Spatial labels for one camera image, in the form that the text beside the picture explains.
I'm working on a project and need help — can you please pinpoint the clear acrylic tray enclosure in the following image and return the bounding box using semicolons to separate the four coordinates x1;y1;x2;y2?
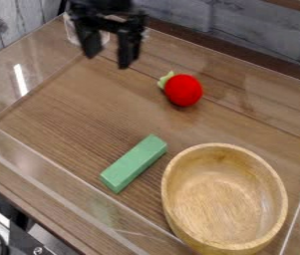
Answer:
0;20;300;255

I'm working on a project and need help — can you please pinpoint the black metal frame bracket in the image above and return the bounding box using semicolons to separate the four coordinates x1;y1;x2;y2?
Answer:
8;211;56;255

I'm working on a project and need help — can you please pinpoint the wooden oval bowl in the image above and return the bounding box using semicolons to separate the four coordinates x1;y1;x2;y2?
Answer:
160;142;287;255

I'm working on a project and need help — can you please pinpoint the green rectangular block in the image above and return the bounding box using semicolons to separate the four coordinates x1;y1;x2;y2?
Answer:
100;134;166;193

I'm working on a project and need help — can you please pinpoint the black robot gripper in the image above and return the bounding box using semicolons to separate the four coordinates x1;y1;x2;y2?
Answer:
68;0;147;70

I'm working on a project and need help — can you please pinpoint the red plush fruit green leaf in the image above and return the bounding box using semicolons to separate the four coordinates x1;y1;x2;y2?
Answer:
156;71;202;107

